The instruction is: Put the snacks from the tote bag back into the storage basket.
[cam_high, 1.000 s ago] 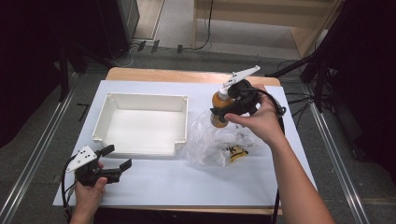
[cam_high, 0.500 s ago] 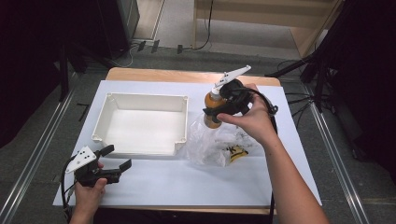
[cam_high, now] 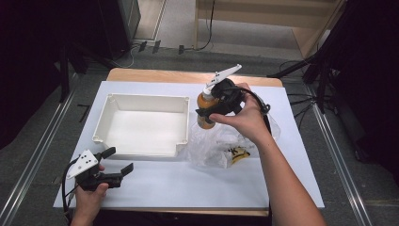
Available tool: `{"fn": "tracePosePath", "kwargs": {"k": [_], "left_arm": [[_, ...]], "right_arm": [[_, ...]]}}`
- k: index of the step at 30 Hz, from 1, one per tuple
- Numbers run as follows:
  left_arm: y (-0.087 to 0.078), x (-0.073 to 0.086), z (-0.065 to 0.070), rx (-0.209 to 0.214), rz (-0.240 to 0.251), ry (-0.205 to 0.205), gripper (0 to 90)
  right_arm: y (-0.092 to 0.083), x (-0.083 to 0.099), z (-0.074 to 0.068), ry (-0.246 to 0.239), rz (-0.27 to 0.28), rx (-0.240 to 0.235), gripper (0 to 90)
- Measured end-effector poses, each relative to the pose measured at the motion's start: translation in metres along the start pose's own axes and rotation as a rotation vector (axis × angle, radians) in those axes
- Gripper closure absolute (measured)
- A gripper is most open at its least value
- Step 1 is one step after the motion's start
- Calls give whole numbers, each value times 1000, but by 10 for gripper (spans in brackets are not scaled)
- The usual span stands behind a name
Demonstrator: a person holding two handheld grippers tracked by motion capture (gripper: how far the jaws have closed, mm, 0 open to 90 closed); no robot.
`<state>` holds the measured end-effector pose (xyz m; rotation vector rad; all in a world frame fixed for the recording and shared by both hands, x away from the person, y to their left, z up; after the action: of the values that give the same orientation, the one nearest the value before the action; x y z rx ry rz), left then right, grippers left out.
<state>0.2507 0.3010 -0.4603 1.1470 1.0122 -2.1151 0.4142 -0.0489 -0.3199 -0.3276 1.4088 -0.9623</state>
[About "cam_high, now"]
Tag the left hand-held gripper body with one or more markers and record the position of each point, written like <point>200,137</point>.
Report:
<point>94,180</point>

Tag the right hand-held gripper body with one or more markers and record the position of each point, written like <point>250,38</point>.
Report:
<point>227,97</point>

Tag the orange juice bottle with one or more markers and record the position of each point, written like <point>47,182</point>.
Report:
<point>204,102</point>

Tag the clear smiley plastic bag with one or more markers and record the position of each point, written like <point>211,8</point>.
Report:
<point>213,147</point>

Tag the white plastic bin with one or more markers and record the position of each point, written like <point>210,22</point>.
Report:
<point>144,132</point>

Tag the person's left hand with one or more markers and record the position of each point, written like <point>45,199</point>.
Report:
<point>87,202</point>

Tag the person's right hand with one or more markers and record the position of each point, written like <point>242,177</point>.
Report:
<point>251,121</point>

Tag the white table mat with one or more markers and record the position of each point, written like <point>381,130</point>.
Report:
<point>188,185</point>

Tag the small black floor block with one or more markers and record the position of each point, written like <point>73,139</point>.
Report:
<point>142,46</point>
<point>181,49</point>
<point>156,46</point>

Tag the wooden table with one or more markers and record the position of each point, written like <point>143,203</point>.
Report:
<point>141,75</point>

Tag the light wooden shelf unit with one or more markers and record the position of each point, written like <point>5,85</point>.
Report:
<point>251,12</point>

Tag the black tripod stand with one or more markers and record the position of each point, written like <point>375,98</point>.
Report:
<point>320,69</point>

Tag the black curtain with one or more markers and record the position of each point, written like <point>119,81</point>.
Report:
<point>373,78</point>
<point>25,62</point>

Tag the dark cabinet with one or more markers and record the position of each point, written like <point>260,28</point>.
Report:
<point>119,25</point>

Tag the aluminium floor rail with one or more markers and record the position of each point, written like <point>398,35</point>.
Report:
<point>338,163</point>
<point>34,157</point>

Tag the black stand post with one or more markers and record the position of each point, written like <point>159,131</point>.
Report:
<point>64,78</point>

